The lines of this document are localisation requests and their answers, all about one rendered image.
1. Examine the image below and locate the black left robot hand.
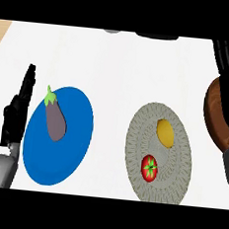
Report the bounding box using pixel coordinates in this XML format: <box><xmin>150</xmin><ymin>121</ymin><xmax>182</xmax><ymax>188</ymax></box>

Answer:
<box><xmin>0</xmin><ymin>60</ymin><xmax>38</xmax><ymax>151</ymax></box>

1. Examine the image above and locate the brown wooden bowl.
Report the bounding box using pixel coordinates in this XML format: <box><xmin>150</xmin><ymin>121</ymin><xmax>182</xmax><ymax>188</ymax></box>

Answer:
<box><xmin>198</xmin><ymin>74</ymin><xmax>229</xmax><ymax>154</ymax></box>

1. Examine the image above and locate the yellow lemon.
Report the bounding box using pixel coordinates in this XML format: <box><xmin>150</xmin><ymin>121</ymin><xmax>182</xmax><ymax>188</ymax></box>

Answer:
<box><xmin>154</xmin><ymin>117</ymin><xmax>178</xmax><ymax>150</ymax></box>

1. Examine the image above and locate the grey round woven placemat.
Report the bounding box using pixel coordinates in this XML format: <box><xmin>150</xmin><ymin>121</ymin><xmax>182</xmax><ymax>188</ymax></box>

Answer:
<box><xmin>119</xmin><ymin>99</ymin><xmax>198</xmax><ymax>207</ymax></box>

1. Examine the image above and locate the purple eggplant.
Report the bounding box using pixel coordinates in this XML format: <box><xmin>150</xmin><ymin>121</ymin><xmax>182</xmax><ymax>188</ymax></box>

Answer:
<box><xmin>39</xmin><ymin>84</ymin><xmax>71</xmax><ymax>143</ymax></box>

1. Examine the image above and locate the blue round plate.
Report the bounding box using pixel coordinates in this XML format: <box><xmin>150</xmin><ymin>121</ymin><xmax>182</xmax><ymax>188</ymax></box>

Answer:
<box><xmin>19</xmin><ymin>82</ymin><xmax>98</xmax><ymax>191</ymax></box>

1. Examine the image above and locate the dark flat object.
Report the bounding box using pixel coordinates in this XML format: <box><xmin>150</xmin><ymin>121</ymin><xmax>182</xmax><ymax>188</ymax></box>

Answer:
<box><xmin>133</xmin><ymin>32</ymin><xmax>180</xmax><ymax>42</ymax></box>

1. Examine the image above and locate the red tomato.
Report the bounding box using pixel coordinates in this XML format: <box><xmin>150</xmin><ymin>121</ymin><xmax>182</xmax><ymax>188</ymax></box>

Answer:
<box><xmin>139</xmin><ymin>153</ymin><xmax>161</xmax><ymax>185</ymax></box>

